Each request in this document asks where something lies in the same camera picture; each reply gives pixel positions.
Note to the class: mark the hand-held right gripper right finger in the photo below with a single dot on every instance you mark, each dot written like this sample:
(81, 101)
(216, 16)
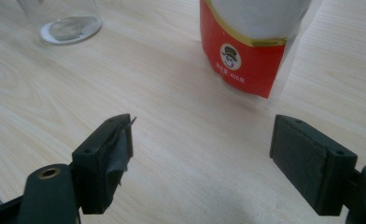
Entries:
(305, 165)

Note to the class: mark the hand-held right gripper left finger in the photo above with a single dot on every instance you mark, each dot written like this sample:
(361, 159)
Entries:
(94, 174)

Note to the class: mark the red and white bag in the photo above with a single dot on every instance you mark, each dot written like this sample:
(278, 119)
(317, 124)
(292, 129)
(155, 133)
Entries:
(243, 71)

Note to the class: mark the clear glass jar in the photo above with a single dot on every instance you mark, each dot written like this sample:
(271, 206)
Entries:
(72, 29)

